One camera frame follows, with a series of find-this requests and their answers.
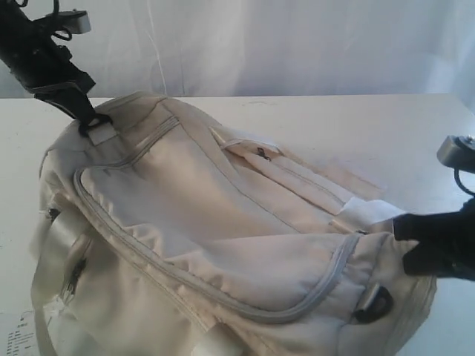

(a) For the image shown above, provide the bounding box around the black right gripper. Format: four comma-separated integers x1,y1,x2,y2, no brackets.
393,200,474,280

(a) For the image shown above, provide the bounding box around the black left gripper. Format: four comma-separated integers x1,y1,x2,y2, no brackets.
22,35,96,125

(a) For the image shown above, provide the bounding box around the cream fabric duffel bag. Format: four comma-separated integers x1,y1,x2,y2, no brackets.
31,93,436,355

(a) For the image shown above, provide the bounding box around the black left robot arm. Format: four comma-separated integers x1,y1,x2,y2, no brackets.
1,1,96,127

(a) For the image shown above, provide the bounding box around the white draped cloth background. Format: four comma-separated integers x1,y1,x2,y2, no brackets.
0,0,475,99

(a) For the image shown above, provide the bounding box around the white paper label sheet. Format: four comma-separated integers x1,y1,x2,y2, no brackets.
6,311,40,356

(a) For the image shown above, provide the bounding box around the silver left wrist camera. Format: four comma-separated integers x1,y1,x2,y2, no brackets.
45,10,91,35

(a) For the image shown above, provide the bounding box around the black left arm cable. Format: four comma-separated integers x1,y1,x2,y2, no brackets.
46,0,75,44

